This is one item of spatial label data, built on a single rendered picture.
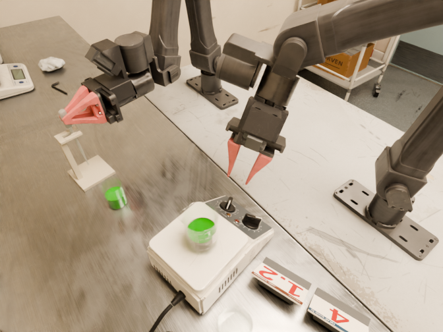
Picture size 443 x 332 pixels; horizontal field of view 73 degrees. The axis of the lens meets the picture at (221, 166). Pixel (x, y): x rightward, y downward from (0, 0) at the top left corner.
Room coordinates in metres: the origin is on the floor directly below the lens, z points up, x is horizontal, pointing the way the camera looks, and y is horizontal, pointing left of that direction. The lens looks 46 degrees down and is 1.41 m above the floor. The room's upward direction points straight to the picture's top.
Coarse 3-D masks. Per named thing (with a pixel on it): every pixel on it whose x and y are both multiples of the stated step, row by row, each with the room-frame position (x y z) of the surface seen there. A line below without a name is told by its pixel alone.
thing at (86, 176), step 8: (56, 136) 0.46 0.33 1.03; (64, 136) 0.47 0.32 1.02; (72, 136) 0.46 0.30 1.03; (64, 144) 0.46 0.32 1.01; (64, 152) 0.45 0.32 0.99; (72, 160) 0.46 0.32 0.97; (88, 160) 0.51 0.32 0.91; (96, 160) 0.51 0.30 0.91; (72, 168) 0.45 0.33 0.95; (80, 168) 0.49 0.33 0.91; (88, 168) 0.49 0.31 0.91; (96, 168) 0.49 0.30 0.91; (104, 168) 0.49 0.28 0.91; (72, 176) 0.46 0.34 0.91; (80, 176) 0.46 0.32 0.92; (88, 176) 0.46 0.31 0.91; (96, 176) 0.46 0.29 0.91; (104, 176) 0.46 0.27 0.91; (80, 184) 0.44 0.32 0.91; (88, 184) 0.44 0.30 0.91; (96, 184) 0.44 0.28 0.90
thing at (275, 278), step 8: (256, 272) 0.22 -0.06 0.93; (264, 272) 0.23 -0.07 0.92; (272, 272) 0.23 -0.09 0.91; (272, 280) 0.21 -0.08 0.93; (280, 280) 0.21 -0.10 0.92; (288, 280) 0.22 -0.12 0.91; (280, 288) 0.19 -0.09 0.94; (288, 288) 0.20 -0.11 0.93; (296, 288) 0.20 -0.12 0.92; (296, 296) 0.18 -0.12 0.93
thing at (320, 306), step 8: (312, 304) 0.17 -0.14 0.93; (320, 304) 0.17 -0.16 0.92; (328, 304) 0.18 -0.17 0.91; (320, 312) 0.16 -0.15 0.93; (328, 312) 0.16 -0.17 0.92; (336, 312) 0.16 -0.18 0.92; (336, 320) 0.15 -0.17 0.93; (344, 320) 0.15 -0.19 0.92; (352, 320) 0.15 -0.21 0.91; (344, 328) 0.14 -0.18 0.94; (352, 328) 0.14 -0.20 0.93; (360, 328) 0.14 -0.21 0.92
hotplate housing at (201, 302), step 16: (256, 240) 0.27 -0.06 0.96; (240, 256) 0.23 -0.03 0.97; (160, 272) 0.23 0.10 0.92; (224, 272) 0.20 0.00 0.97; (240, 272) 0.23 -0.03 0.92; (176, 288) 0.20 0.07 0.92; (208, 288) 0.18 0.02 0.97; (224, 288) 0.20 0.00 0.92; (192, 304) 0.17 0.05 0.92; (208, 304) 0.17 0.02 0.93
